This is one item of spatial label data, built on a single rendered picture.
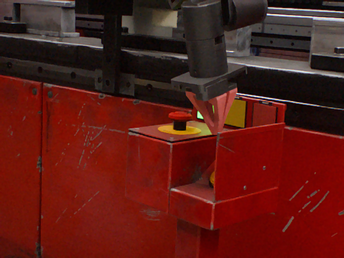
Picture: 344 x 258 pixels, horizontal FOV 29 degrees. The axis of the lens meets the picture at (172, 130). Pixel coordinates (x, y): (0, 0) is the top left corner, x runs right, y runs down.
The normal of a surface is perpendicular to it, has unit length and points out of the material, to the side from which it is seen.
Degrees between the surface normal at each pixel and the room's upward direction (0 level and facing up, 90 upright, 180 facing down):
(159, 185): 90
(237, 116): 90
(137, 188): 90
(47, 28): 90
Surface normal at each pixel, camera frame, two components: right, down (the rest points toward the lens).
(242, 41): 0.79, 0.16
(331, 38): -0.61, 0.12
